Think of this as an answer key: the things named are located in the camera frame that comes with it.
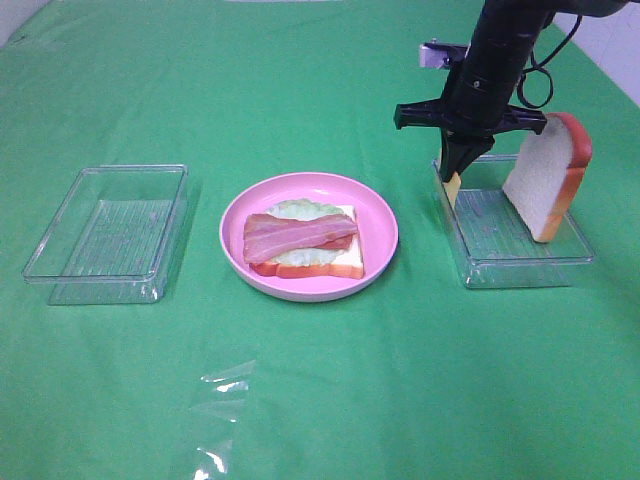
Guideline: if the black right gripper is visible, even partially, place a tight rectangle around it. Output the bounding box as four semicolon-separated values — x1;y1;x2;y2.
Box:
394;47;547;181

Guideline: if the yellow cheese slice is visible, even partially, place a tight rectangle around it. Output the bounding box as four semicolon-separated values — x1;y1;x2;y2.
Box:
436;149;461;210

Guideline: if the bread slice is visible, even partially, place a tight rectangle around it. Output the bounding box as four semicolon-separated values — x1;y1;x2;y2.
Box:
502;112;593;243
247;232;364;279

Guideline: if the bacon strip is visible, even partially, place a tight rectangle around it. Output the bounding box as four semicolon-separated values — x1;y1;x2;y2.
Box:
316;234;354;250
243;213;358;263

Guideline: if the green lettuce leaf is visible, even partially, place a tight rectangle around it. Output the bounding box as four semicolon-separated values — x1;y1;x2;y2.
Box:
266;198;355;267

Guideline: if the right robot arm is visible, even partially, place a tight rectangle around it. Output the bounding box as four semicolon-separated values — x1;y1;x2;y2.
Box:
394;1;626;182

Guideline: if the right clear plastic tray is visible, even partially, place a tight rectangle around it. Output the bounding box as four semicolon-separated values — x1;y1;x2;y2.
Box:
431;154;594;289

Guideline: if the clear plastic tray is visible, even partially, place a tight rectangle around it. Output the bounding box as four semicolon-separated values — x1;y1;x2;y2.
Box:
431;154;594;289
22;164;188;305

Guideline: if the pink round plate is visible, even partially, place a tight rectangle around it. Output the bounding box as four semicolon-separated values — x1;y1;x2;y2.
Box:
219;172;399;302

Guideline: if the green tablecloth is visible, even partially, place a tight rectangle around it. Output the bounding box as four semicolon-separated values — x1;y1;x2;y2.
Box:
1;1;639;479

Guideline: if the left clear plastic tray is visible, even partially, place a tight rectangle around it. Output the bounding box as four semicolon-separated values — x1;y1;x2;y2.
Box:
22;164;188;305

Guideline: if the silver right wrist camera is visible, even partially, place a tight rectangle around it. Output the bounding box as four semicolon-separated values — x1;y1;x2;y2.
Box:
419;39;469;70

